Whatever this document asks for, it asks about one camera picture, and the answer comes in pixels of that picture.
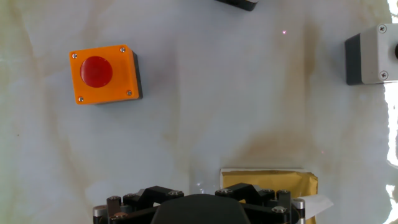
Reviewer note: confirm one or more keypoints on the grey box flat red button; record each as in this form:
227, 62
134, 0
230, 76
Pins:
373, 56

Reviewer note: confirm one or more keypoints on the gold tissue box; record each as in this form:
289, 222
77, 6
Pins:
267, 180

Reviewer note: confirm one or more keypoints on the white tissue sheet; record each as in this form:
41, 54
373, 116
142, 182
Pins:
317, 203

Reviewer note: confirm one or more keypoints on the marble pattern mat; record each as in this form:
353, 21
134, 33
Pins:
199, 109

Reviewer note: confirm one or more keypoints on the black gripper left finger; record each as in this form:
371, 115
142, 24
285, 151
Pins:
130, 208

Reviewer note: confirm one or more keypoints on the orange box red button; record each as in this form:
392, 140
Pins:
121, 74

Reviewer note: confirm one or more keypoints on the grey box red mushroom button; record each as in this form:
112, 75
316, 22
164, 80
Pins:
242, 3

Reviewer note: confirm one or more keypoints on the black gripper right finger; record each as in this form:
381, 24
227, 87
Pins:
267, 205

